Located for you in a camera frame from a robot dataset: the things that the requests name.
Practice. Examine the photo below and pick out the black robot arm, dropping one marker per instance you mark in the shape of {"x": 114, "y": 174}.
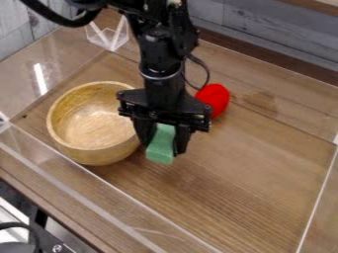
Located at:
{"x": 167, "y": 38}

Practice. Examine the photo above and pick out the black metal stand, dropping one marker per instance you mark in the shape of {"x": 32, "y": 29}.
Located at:
{"x": 21, "y": 237}

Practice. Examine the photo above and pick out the red toy strawberry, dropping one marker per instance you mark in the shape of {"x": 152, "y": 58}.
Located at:
{"x": 214, "y": 95}

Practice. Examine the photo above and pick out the brown wooden bowl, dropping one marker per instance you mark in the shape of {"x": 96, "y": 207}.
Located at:
{"x": 90, "y": 133}

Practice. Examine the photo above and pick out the clear acrylic corner bracket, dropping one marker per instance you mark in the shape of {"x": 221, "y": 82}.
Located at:
{"x": 107, "y": 38}

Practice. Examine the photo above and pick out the green rectangular block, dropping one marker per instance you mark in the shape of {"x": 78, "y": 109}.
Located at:
{"x": 160, "y": 150}

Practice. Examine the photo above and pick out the clear acrylic tray wall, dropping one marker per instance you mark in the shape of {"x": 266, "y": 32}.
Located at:
{"x": 108, "y": 219}

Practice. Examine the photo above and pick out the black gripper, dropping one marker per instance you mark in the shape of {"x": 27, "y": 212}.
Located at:
{"x": 163, "y": 102}

